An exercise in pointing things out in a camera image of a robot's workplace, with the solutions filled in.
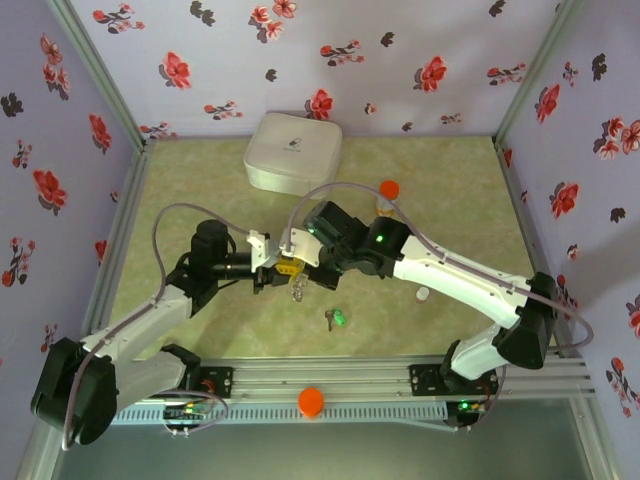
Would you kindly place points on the key with green tag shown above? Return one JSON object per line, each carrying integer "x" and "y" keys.
{"x": 339, "y": 318}

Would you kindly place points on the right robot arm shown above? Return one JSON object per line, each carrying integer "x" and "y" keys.
{"x": 525, "y": 335}

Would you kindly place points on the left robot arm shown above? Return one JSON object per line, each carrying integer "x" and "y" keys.
{"x": 50, "y": 395}

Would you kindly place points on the orange lid bottle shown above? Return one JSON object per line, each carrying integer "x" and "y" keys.
{"x": 389, "y": 189}

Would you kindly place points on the small white cap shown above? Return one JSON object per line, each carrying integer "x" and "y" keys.
{"x": 423, "y": 296}

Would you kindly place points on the white zip case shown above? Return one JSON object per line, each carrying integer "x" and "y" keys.
{"x": 292, "y": 160}

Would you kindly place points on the orange round button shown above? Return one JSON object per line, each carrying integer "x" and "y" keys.
{"x": 310, "y": 401}

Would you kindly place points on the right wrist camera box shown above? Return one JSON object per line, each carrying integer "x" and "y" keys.
{"x": 305, "y": 247}

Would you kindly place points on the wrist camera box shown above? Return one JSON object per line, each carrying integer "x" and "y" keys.
{"x": 260, "y": 250}
{"x": 305, "y": 247}

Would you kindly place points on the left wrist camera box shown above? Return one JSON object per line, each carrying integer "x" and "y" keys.
{"x": 260, "y": 250}

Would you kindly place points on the aluminium side rail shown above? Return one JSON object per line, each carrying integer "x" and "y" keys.
{"x": 518, "y": 200}
{"x": 120, "y": 230}

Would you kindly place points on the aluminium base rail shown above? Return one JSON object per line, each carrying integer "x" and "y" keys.
{"x": 320, "y": 372}

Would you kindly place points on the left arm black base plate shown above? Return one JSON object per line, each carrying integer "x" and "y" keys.
{"x": 220, "y": 382}

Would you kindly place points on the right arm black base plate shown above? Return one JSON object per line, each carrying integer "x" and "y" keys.
{"x": 425, "y": 380}

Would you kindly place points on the aluminium corner post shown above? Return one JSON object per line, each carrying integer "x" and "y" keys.
{"x": 100, "y": 65}
{"x": 539, "y": 65}

